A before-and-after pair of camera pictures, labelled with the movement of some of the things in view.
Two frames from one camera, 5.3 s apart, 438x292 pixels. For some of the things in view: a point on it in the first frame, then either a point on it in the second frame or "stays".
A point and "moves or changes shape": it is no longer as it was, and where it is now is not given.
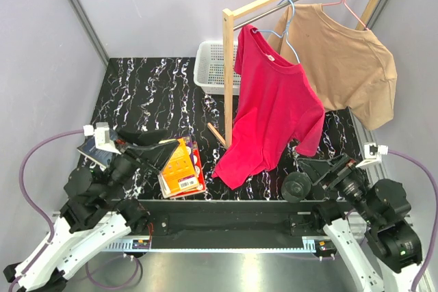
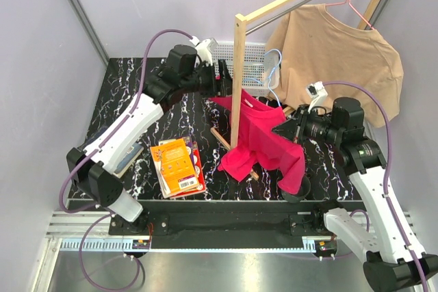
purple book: [189, 143] stays
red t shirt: [280, 110] moves or changes shape
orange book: [178, 176] stays
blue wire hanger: [285, 33] → [268, 79]
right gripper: [337, 167] → [304, 117]
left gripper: [150, 157] → [218, 87]
